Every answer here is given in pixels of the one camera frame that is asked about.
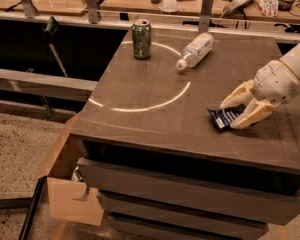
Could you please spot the red white snack packet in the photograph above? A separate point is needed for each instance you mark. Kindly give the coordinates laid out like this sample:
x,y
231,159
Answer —
x,y
269,7

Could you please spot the grey drawer cabinet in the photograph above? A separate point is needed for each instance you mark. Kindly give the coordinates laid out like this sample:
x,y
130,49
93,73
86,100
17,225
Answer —
x,y
158,162

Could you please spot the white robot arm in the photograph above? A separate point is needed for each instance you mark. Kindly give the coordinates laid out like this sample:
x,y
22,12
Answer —
x,y
292,60

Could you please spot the grey handheld device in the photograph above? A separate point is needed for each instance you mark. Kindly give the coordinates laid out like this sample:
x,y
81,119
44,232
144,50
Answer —
x,y
234,5

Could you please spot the black mesh cup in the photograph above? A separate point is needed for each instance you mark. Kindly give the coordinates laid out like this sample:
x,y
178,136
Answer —
x,y
285,5

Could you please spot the clear plastic water bottle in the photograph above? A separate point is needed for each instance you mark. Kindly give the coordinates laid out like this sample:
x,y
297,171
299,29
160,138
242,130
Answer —
x,y
195,51

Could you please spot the green handled tool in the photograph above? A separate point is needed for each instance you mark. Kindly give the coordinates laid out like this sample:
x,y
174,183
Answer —
x,y
49,31

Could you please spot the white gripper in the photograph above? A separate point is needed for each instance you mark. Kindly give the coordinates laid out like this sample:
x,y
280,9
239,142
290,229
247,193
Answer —
x,y
276,82

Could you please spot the white bowl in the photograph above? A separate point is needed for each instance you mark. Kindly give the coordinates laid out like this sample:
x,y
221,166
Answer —
x,y
169,6

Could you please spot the green soda can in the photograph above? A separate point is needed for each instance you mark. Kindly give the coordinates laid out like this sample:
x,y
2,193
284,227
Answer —
x,y
141,37

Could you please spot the blue rxbar blueberry wrapper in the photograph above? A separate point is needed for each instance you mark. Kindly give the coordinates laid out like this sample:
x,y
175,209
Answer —
x,y
222,118

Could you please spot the open cardboard box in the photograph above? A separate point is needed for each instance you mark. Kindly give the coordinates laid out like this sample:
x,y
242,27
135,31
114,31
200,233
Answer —
x,y
68,199

